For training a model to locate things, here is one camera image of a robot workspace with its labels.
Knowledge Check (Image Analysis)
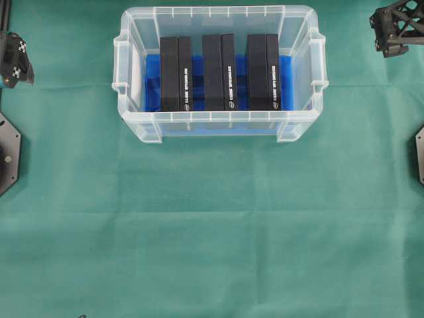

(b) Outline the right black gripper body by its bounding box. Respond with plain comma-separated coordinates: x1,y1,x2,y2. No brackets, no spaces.
369,0,423,58

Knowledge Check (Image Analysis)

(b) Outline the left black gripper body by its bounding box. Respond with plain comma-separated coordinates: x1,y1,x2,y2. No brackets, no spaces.
1,31,34,89

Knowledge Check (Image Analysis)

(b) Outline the black box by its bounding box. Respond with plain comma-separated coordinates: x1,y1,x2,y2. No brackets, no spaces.
202,34,238,111
160,36,194,112
246,34,282,111

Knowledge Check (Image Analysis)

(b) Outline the clear plastic storage case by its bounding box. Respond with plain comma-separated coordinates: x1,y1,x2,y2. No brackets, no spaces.
112,5,329,143

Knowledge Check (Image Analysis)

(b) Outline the blue liner sheet in case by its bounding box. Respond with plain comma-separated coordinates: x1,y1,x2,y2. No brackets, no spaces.
139,55,299,143

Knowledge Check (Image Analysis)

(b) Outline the green table cloth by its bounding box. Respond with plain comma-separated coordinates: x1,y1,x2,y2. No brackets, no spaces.
1,1,423,317

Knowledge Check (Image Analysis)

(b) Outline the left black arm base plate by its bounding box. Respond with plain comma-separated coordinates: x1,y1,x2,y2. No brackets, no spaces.
0,113,21,195

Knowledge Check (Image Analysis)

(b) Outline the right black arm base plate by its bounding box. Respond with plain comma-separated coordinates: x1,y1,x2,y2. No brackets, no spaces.
415,127,424,185

